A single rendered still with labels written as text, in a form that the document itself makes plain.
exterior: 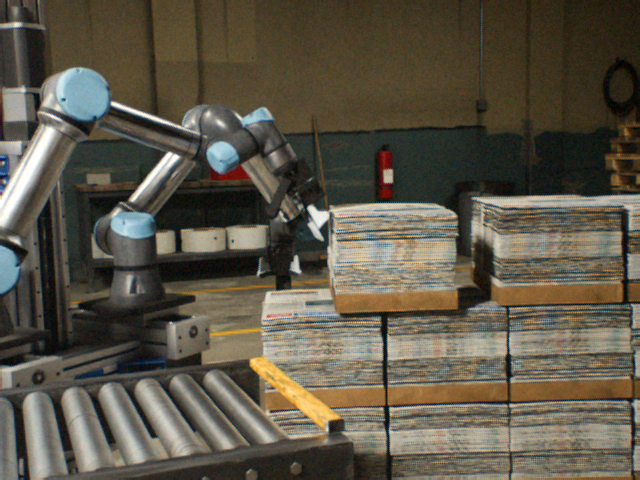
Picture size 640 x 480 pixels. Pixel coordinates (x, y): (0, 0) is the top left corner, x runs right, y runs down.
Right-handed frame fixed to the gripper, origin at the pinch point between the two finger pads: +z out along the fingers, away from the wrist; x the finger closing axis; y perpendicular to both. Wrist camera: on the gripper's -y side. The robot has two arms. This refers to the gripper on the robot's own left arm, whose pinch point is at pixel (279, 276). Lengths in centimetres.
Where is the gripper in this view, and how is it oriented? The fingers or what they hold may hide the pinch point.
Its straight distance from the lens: 254.3
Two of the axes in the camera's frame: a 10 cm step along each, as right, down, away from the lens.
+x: 10.0, -0.3, -0.1
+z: -0.1, 1.2, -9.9
